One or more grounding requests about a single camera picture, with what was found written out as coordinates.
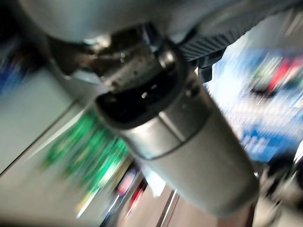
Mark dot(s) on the Pepsi cola bottle blue label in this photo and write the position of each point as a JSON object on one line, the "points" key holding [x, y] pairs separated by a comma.
{"points": [[129, 186]]}

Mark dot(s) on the blue plastic shopping basket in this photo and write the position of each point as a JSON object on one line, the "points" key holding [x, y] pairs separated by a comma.
{"points": [[260, 132]]}

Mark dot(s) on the green Sprite bottle yellow cap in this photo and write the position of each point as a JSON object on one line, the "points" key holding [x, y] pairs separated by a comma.
{"points": [[94, 160]]}

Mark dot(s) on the clear water bottle red label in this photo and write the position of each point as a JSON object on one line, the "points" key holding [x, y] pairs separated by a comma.
{"points": [[281, 73]]}

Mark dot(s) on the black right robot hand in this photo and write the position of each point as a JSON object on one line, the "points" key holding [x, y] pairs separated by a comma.
{"points": [[189, 142]]}

